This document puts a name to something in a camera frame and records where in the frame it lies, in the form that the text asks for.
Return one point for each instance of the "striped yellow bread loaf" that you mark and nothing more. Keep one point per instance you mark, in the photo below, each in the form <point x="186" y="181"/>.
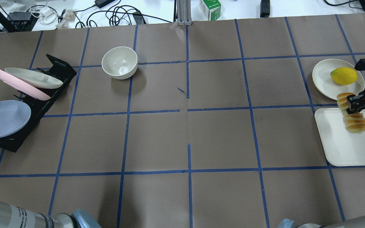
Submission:
<point x="355" y="123"/>

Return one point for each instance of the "aluminium frame post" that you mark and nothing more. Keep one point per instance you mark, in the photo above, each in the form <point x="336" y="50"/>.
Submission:
<point x="183" y="12"/>

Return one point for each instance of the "cream plate in rack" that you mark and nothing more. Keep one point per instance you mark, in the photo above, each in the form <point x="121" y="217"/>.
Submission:
<point x="36" y="79"/>

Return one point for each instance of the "green white carton box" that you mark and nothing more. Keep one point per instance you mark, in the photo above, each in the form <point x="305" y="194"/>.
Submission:
<point x="211" y="9"/>

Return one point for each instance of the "black dish rack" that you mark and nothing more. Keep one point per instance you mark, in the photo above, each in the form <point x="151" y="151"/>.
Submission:
<point x="60" y="70"/>

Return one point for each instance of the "cream ceramic bowl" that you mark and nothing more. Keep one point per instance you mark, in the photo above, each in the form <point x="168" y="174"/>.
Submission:
<point x="120" y="63"/>

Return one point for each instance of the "cream round plate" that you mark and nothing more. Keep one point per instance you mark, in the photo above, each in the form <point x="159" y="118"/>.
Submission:
<point x="324" y="83"/>

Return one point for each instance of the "pink plate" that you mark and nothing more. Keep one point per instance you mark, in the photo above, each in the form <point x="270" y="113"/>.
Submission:
<point x="23" y="86"/>

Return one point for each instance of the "light blue plate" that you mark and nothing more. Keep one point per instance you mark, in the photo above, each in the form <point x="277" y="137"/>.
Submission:
<point x="14" y="115"/>

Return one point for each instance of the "black power adapter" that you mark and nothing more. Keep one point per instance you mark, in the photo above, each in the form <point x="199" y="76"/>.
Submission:
<point x="265" y="8"/>

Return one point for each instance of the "yellow lemon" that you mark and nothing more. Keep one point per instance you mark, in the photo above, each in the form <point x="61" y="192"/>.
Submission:
<point x="344" y="76"/>

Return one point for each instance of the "white rectangular tray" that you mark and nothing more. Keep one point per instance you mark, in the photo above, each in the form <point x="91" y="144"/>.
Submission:
<point x="341" y="148"/>

